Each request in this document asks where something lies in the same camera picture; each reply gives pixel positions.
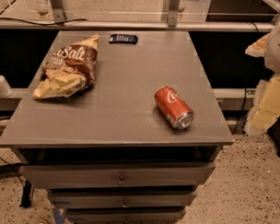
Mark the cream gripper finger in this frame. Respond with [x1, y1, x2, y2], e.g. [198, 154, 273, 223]
[244, 33, 269, 57]
[243, 75, 280, 136]

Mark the red coke can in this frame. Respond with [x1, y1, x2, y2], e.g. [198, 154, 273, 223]
[155, 86, 193, 129]

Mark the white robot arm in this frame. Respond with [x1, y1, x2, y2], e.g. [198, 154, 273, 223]
[243, 19, 280, 136]

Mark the top grey drawer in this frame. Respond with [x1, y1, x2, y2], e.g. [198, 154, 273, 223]
[20, 162, 215, 190]

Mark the grey drawer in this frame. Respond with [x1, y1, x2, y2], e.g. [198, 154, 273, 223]
[20, 162, 215, 190]
[48, 190, 197, 209]
[65, 207, 185, 223]

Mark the black rectangular tag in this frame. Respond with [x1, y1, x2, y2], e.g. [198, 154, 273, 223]
[110, 33, 138, 44]

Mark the middle grey drawer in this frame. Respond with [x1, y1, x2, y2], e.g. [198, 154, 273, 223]
[48, 190, 197, 209]

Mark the bottom grey drawer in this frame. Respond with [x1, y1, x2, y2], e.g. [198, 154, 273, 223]
[65, 207, 185, 223]

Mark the grey drawer cabinet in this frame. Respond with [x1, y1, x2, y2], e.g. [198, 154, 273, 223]
[0, 25, 239, 224]

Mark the brown salt chip bag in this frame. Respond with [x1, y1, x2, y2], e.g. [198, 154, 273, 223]
[33, 34, 99, 100]

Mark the grey metal rail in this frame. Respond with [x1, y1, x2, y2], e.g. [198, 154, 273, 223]
[0, 17, 274, 32]

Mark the black cable on rail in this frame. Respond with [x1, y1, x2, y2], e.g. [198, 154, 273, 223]
[0, 15, 88, 28]

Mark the black floor cable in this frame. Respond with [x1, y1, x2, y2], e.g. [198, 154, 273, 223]
[0, 147, 27, 187]

